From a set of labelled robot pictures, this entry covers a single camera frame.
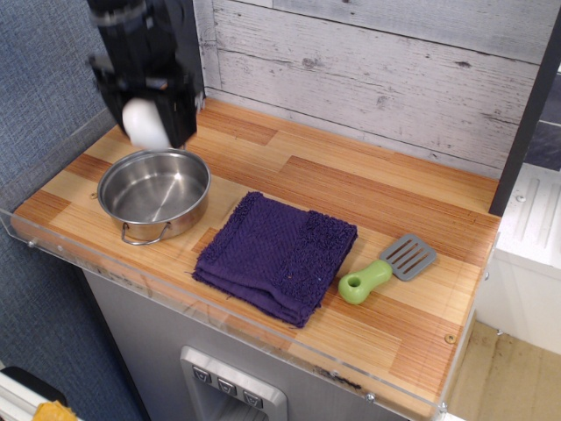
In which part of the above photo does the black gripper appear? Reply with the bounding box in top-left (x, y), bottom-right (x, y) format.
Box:
top-left (89, 8), bottom-right (198, 148)

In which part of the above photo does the white egg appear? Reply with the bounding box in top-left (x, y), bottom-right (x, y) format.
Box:
top-left (123, 98), bottom-right (171, 149)

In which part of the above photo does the small steel pot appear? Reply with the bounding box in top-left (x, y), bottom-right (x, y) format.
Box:
top-left (97, 149), bottom-right (211, 246)

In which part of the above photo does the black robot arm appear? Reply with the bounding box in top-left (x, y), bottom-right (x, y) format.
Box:
top-left (88, 1), bottom-right (203, 148)

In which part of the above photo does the folded purple cloth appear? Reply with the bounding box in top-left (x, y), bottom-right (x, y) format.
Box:
top-left (193, 192), bottom-right (358, 328)

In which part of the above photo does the grey toy fridge cabinet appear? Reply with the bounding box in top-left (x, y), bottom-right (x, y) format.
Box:
top-left (85, 272), bottom-right (400, 420)

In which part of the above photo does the silver dispenser button panel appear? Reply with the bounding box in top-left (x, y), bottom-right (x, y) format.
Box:
top-left (180, 346), bottom-right (288, 420)

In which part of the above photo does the green grey toy spatula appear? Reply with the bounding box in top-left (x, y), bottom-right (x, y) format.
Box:
top-left (337, 233), bottom-right (437, 305)

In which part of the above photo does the yellow object at corner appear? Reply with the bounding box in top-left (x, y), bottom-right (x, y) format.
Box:
top-left (32, 401), bottom-right (78, 421)

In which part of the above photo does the white toy sink unit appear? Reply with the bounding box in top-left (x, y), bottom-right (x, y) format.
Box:
top-left (474, 164), bottom-right (560, 353)

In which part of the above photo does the clear acrylic guard rail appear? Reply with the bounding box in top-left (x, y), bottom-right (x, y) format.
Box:
top-left (0, 61), bottom-right (501, 417)

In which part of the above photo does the right dark grey post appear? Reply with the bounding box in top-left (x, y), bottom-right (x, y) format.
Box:
top-left (488, 10), bottom-right (560, 217)

